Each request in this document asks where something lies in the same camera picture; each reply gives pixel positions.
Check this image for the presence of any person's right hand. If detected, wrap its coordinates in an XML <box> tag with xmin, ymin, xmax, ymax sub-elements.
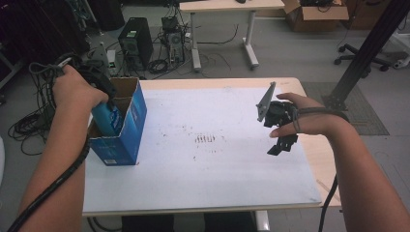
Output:
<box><xmin>269</xmin><ymin>92</ymin><xmax>351</xmax><ymax>139</ymax></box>

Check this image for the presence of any person's left leg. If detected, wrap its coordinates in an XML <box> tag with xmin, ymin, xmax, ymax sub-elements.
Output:
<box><xmin>121</xmin><ymin>214</ymin><xmax>176</xmax><ymax>232</ymax></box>

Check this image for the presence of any person's left hand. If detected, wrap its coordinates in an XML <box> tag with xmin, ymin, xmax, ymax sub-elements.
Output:
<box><xmin>52</xmin><ymin>64</ymin><xmax>110</xmax><ymax>112</ymax></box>

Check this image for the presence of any clear tape strip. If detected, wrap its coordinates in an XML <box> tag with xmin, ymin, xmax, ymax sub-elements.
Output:
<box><xmin>315</xmin><ymin>178</ymin><xmax>341</xmax><ymax>203</ymax></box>

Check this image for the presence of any loose black floor cable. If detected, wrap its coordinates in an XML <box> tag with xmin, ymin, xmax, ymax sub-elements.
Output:
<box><xmin>196</xmin><ymin>23</ymin><xmax>240</xmax><ymax>46</ymax></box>

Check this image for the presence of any open computer case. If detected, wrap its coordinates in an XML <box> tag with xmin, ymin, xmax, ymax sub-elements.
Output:
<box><xmin>161</xmin><ymin>15</ymin><xmax>187</xmax><ymax>65</ymax></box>

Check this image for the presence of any blue cardboard box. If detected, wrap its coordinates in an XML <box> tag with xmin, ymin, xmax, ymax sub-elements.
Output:
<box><xmin>88</xmin><ymin>76</ymin><xmax>149</xmax><ymax>167</ymax></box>

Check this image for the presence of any black metal post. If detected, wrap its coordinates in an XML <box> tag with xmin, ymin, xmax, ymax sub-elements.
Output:
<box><xmin>322</xmin><ymin>0</ymin><xmax>410</xmax><ymax>111</ymax></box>

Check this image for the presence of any grey floor mat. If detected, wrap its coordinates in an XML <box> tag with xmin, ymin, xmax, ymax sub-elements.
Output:
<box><xmin>301</xmin><ymin>81</ymin><xmax>391</xmax><ymax>136</ymax></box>

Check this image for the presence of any black computer tower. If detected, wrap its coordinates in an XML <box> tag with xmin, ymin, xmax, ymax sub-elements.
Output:
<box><xmin>117</xmin><ymin>17</ymin><xmax>155</xmax><ymax>72</ymax></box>

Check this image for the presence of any blue bottle with white cap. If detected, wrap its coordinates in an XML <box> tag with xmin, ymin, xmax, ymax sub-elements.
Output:
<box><xmin>91</xmin><ymin>101</ymin><xmax>126</xmax><ymax>138</ymax></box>

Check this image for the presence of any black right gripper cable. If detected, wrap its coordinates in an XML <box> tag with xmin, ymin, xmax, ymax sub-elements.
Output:
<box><xmin>291</xmin><ymin>106</ymin><xmax>351</xmax><ymax>232</ymax></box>

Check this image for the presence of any wooden table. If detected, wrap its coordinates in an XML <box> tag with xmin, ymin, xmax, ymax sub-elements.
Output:
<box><xmin>80</xmin><ymin>76</ymin><xmax>343</xmax><ymax>218</ymax></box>

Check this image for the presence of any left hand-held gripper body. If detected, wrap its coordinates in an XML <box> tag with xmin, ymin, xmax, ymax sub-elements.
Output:
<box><xmin>76</xmin><ymin>42</ymin><xmax>117</xmax><ymax>98</ymax></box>

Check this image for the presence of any person's leg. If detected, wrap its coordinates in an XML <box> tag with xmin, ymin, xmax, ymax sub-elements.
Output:
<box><xmin>121</xmin><ymin>214</ymin><xmax>176</xmax><ymax>232</ymax></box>
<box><xmin>203</xmin><ymin>212</ymin><xmax>259</xmax><ymax>232</ymax></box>

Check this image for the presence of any black curtain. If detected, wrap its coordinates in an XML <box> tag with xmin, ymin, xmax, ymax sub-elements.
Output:
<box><xmin>0</xmin><ymin>0</ymin><xmax>90</xmax><ymax>95</ymax></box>

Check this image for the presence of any tangle of black floor cables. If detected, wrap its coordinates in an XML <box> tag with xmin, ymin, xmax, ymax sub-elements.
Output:
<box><xmin>8</xmin><ymin>61</ymin><xmax>66</xmax><ymax>157</ymax></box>

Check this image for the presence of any white table mat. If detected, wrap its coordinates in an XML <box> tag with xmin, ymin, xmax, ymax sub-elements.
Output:
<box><xmin>82</xmin><ymin>86</ymin><xmax>323</xmax><ymax>215</ymax></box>

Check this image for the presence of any open brown cardboard box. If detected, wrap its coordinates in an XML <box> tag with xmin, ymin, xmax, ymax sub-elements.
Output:
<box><xmin>281</xmin><ymin>0</ymin><xmax>350</xmax><ymax>33</ymax></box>

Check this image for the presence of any black office chair base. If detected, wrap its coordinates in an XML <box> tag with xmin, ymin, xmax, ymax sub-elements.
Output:
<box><xmin>333</xmin><ymin>43</ymin><xmax>393</xmax><ymax>73</ymax></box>

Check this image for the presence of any person's right leg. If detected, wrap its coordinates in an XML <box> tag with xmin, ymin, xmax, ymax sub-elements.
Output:
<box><xmin>203</xmin><ymin>212</ymin><xmax>259</xmax><ymax>232</ymax></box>

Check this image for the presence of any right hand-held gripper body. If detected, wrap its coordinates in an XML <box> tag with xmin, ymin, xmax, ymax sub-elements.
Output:
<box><xmin>255</xmin><ymin>81</ymin><xmax>298</xmax><ymax>128</ymax></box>

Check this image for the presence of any white-legged desk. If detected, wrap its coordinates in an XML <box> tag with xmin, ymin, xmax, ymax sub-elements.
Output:
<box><xmin>179</xmin><ymin>0</ymin><xmax>286</xmax><ymax>73</ymax></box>

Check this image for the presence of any small white power unit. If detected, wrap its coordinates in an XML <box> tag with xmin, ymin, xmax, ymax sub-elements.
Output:
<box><xmin>107</xmin><ymin>49</ymin><xmax>117</xmax><ymax>70</ymax></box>

